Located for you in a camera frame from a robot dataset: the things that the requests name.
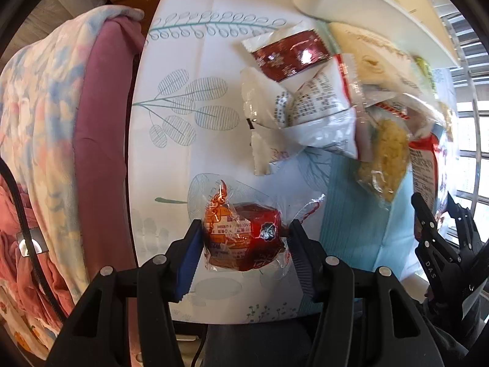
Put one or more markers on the small white snack packet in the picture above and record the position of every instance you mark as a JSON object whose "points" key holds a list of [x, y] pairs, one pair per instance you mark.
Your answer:
{"points": [[261, 153]]}

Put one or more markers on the red label snack bag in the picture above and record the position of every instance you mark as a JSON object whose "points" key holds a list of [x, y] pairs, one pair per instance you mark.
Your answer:
{"points": [[424, 164]]}

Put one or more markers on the small dark rectangular device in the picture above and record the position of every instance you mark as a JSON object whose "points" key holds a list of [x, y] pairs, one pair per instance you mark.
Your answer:
{"points": [[32, 244]]}

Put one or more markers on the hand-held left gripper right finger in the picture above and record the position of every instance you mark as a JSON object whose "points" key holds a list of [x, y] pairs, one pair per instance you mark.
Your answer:
{"points": [[301, 260]]}

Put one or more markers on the pastel floral blanket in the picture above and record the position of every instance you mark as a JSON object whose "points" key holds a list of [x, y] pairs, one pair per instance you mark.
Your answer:
{"points": [[46, 103]]}

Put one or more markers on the person's right forearm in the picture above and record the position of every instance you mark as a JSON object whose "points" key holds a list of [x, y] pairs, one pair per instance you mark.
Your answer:
{"points": [[447, 344]]}

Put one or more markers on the salmon pink blanket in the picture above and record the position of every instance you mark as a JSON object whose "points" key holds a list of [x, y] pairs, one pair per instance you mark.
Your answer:
{"points": [[11, 244]]}

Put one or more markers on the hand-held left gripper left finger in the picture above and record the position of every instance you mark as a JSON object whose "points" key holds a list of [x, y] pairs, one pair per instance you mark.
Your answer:
{"points": [[189, 262]]}

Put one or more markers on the green snack packet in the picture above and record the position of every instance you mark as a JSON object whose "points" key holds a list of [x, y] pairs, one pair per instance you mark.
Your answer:
{"points": [[425, 70]]}

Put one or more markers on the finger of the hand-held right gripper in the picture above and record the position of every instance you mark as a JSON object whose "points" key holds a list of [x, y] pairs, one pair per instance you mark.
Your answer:
{"points": [[468, 229], [424, 218]]}

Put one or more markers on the cream bread bag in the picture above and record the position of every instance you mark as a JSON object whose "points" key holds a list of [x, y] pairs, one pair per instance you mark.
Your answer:
{"points": [[374, 57]]}

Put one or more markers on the pink mattress cover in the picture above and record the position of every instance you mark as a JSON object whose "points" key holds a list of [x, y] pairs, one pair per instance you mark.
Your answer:
{"points": [[99, 141]]}

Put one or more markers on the yellow crumbly snack packet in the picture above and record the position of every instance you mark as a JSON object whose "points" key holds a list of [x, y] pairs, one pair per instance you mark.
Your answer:
{"points": [[386, 153]]}

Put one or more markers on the white snack packet red edge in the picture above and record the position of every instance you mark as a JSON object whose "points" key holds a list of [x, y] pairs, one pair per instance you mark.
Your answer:
{"points": [[324, 122]]}

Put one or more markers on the translucent white snack packet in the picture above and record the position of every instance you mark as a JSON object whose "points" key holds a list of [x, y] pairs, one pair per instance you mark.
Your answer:
{"points": [[259, 95]]}

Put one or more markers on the metal window railing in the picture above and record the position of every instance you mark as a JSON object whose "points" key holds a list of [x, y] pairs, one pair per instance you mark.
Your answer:
{"points": [[473, 122]]}

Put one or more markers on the dark red snack packet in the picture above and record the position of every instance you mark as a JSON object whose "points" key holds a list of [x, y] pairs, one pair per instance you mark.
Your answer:
{"points": [[290, 51]]}

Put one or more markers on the red snack packet clear wrapper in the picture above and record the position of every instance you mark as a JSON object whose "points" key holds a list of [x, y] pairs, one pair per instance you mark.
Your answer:
{"points": [[244, 237]]}

